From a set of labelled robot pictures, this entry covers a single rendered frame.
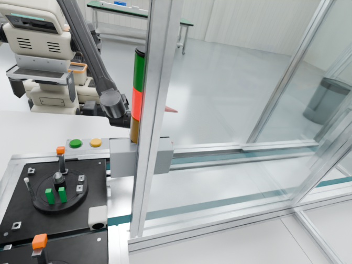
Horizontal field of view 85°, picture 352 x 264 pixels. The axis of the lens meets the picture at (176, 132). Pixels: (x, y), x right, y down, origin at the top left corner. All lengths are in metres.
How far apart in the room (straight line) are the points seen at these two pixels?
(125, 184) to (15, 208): 0.30
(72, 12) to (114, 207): 0.57
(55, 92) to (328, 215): 1.48
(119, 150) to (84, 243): 0.28
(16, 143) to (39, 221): 0.49
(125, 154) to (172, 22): 0.23
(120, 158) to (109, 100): 0.23
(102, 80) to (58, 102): 0.70
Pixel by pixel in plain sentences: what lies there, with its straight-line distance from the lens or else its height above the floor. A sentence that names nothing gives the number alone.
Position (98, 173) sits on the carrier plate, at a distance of 0.68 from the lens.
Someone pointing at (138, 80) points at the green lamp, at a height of 1.38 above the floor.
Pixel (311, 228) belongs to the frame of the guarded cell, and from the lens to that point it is 0.93.
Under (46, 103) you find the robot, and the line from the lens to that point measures 1.35.
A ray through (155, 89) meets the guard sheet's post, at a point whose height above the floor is 1.38.
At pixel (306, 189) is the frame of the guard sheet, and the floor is 1.04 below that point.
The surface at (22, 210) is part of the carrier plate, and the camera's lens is 0.66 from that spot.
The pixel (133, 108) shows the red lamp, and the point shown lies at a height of 1.33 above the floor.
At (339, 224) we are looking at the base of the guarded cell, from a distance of 1.09.
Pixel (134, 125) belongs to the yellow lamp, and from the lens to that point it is 0.33.
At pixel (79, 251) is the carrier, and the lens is 0.57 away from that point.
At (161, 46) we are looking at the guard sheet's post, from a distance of 0.25.
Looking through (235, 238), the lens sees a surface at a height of 0.86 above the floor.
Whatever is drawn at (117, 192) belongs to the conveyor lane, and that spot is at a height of 0.92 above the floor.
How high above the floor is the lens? 1.49
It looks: 36 degrees down
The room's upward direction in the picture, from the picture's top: 13 degrees clockwise
